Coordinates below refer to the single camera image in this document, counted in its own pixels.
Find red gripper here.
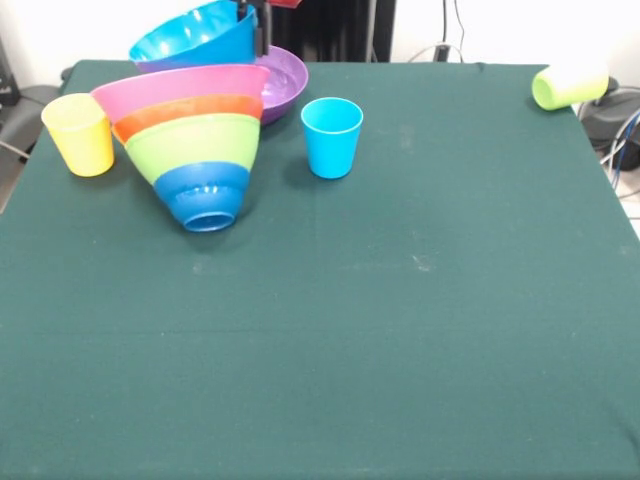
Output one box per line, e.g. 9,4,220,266
234,0,304,58

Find large pink bowl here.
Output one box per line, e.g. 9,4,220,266
90,63,272,126

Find tangled cable bundle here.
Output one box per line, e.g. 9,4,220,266
598,107,640,199

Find purple bowl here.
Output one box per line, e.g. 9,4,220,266
134,44,310,126

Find green bowl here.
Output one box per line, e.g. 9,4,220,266
124,112,262,187

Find light green cup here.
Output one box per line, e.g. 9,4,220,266
530,49,610,112

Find small dark blue bowl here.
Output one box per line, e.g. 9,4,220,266
153,162,251,233

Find yellow cup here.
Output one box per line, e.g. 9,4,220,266
40,92,116,178

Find light blue cup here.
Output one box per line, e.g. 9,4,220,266
300,97,365,180

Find grey chair base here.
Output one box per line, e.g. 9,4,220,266
577,82,640,151
0,83,64,151

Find large light blue bowl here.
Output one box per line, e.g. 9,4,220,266
128,0,259,65

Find dark green table cloth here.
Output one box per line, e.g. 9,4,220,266
0,58,640,480

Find large orange bowl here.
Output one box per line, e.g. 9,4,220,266
112,93,265,146

